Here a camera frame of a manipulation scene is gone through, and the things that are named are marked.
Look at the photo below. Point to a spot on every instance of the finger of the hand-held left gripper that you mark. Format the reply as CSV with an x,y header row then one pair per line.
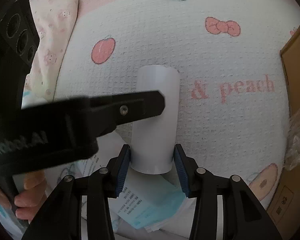
x,y
140,105

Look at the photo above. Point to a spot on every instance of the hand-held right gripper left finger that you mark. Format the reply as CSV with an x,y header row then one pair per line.
x,y
122,170

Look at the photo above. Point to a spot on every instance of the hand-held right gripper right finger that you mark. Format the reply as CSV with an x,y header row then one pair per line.
x,y
182,172

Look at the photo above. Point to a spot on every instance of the white paper tube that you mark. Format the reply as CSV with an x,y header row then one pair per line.
x,y
155,142

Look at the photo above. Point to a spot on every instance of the brown cardboard box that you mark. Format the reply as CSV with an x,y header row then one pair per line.
x,y
297,55

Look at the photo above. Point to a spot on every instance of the person's left hand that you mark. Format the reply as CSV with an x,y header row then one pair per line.
x,y
27,201

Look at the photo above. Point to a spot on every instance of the blue face mask packet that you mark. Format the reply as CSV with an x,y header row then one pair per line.
x,y
152,205

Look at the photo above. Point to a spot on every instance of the pink floral pillow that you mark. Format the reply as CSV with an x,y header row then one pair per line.
x,y
55,30

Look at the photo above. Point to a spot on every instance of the pink printed blanket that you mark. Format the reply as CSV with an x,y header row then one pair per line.
x,y
215,130

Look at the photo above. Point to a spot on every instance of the clear plastic wrap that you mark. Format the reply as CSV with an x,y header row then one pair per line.
x,y
298,135

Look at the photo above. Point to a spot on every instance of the blue white packet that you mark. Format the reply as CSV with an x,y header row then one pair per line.
x,y
2,217

